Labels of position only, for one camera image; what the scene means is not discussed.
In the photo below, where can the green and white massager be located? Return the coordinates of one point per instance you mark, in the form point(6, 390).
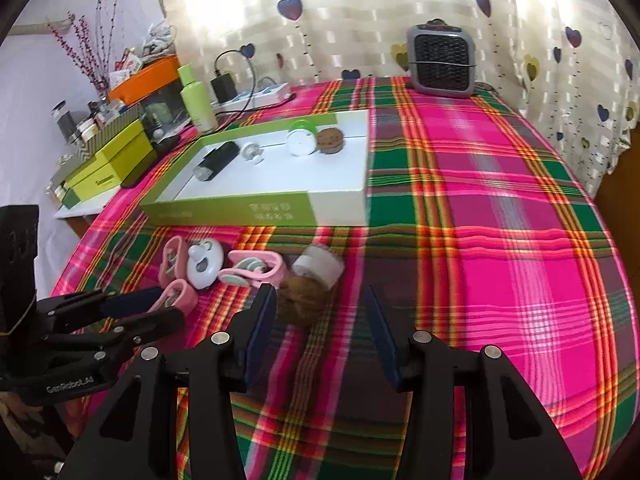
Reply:
point(300, 142)

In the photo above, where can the white cylindrical jar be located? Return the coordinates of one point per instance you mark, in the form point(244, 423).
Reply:
point(320, 265)

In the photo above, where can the lime green box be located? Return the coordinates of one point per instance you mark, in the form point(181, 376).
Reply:
point(125, 155)

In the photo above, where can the heart print curtain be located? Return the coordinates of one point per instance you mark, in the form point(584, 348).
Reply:
point(375, 20)

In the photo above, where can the purple decorative branches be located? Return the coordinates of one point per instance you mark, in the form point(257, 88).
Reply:
point(85, 45)

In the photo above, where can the pink plaid tablecloth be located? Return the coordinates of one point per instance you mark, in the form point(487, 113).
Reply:
point(500, 260)

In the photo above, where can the green and white shallow box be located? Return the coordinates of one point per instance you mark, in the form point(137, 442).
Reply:
point(280, 175)

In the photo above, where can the black charger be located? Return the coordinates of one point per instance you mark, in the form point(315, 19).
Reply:
point(224, 89)

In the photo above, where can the pink plastic clip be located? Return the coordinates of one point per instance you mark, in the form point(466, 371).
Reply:
point(277, 270)
point(164, 272)
point(187, 300)

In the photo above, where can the grey small heater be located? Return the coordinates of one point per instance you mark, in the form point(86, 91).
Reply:
point(440, 65)

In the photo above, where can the clear storage container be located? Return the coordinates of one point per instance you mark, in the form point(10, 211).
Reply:
point(160, 110)

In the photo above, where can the white side table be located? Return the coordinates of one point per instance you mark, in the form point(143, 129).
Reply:
point(85, 207)

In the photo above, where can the dark glass jar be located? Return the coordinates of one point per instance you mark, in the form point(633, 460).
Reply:
point(62, 122)

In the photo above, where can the white panda toy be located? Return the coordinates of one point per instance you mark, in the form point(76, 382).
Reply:
point(205, 275)

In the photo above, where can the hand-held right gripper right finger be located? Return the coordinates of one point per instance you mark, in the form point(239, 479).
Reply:
point(382, 340)

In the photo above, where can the black cylindrical device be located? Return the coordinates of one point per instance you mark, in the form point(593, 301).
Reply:
point(217, 160)

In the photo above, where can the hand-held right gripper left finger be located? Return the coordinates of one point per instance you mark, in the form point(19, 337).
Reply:
point(260, 330)

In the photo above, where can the brown walnut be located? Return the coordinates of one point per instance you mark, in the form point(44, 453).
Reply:
point(305, 300)
point(331, 140)

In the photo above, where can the grey round knob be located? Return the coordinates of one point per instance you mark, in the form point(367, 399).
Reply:
point(250, 151)

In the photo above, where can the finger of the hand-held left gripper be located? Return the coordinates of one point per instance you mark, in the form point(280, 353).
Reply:
point(160, 322)
point(130, 302)

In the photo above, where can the light green bottle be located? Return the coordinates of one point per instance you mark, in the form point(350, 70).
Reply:
point(197, 105)

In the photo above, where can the chevron striped box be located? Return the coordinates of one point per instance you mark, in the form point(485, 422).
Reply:
point(112, 130)

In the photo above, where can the white power strip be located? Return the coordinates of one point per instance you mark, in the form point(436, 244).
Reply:
point(265, 95)

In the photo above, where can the orange storage box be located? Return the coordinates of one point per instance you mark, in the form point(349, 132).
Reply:
point(145, 77)

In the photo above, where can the brown wooden furniture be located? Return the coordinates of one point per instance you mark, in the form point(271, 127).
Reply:
point(617, 185)

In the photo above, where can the pile of small packets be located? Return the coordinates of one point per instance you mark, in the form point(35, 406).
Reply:
point(127, 65)

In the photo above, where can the black phone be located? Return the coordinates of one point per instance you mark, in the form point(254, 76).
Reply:
point(167, 144)

